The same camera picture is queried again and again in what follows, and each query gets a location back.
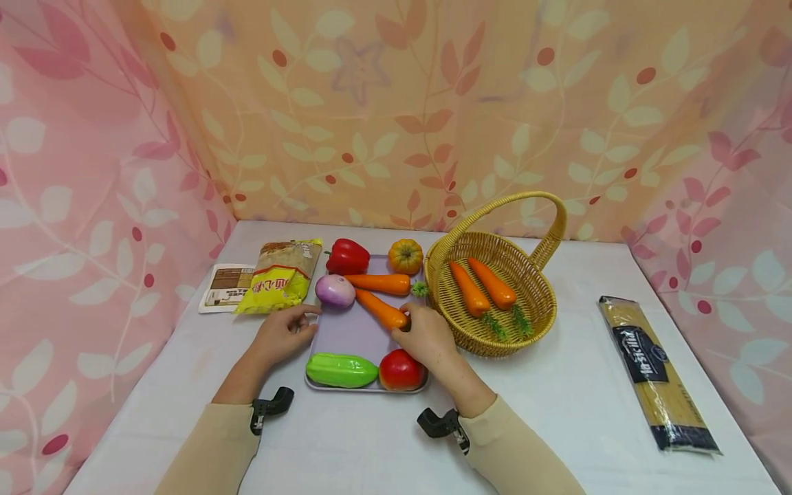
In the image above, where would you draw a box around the yellow noodle packet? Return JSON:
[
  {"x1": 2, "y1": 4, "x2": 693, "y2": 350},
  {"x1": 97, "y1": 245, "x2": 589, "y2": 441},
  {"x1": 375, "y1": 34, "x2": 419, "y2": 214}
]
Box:
[{"x1": 233, "y1": 238, "x2": 325, "y2": 316}]

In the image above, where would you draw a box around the black wrist band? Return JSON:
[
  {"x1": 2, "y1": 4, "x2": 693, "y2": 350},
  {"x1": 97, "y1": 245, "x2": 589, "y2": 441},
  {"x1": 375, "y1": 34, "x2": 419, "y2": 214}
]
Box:
[
  {"x1": 250, "y1": 386, "x2": 296, "y2": 437},
  {"x1": 416, "y1": 408, "x2": 472, "y2": 455}
]

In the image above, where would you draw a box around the orange carrot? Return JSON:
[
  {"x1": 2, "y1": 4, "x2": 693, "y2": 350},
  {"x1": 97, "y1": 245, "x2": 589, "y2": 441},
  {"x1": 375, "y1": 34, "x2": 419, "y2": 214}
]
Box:
[
  {"x1": 354, "y1": 289, "x2": 411, "y2": 331},
  {"x1": 344, "y1": 274, "x2": 430, "y2": 298},
  {"x1": 448, "y1": 260, "x2": 509, "y2": 342},
  {"x1": 467, "y1": 257, "x2": 534, "y2": 337}
]

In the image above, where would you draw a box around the white and brown packet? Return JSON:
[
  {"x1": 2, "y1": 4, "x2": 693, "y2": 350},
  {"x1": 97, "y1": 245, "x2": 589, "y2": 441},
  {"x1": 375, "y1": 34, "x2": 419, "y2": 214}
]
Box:
[{"x1": 198, "y1": 263, "x2": 256, "y2": 315}]

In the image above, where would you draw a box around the yellow wicker basket with handle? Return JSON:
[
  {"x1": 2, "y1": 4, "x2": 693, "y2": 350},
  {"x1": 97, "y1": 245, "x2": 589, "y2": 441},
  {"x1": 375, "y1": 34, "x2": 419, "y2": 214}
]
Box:
[{"x1": 423, "y1": 191, "x2": 569, "y2": 359}]

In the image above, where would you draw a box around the small orange pumpkin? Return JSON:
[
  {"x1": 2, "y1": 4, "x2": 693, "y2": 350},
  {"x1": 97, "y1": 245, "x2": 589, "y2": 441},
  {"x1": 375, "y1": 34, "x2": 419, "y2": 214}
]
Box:
[{"x1": 388, "y1": 239, "x2": 425, "y2": 276}]

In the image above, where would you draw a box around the green ridged gourd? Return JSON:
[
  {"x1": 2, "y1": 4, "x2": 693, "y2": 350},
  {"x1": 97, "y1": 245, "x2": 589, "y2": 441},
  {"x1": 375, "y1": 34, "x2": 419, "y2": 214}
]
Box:
[{"x1": 305, "y1": 353, "x2": 380, "y2": 389}]

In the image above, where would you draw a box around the person's right hand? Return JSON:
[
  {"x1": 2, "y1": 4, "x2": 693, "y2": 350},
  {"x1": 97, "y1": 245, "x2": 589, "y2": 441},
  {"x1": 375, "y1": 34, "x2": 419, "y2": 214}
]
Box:
[{"x1": 390, "y1": 302, "x2": 463, "y2": 380}]

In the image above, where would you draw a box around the person's left hand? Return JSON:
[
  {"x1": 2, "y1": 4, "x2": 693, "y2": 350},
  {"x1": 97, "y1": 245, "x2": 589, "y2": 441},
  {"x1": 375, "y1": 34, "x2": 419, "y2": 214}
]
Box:
[{"x1": 246, "y1": 304, "x2": 323, "y2": 369}]

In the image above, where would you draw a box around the red tomato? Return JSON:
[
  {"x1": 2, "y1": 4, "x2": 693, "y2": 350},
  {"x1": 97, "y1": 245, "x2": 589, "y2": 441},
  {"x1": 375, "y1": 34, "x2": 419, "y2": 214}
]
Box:
[{"x1": 377, "y1": 349, "x2": 428, "y2": 393}]

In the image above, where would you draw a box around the person's right forearm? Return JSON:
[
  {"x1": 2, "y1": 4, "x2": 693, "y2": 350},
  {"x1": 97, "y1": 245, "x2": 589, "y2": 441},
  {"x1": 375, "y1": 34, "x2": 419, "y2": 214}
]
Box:
[{"x1": 433, "y1": 352, "x2": 586, "y2": 495}]

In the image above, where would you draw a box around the person's left forearm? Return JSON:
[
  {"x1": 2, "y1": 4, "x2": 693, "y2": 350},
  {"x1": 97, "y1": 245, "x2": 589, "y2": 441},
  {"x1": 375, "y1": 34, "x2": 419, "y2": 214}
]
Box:
[{"x1": 153, "y1": 352, "x2": 274, "y2": 495}]

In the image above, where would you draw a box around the spaghetti packet with dark label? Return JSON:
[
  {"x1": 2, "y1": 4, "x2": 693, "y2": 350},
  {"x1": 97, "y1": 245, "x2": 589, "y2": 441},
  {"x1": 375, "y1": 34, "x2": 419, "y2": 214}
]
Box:
[{"x1": 597, "y1": 296, "x2": 723, "y2": 455}]

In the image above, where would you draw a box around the purple onion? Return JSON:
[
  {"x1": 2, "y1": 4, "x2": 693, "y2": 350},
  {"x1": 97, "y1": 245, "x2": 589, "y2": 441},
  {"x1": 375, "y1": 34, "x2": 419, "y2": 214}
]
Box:
[{"x1": 314, "y1": 274, "x2": 358, "y2": 309}]

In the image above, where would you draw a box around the red bell pepper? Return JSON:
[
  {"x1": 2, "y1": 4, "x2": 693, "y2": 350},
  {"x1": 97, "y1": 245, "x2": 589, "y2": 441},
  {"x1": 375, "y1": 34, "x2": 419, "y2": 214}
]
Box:
[{"x1": 324, "y1": 238, "x2": 371, "y2": 276}]

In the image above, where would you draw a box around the lavender plastic tray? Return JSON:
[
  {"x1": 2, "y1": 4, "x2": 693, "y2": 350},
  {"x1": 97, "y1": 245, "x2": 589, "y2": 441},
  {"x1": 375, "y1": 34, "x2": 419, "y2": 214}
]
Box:
[{"x1": 304, "y1": 254, "x2": 430, "y2": 395}]

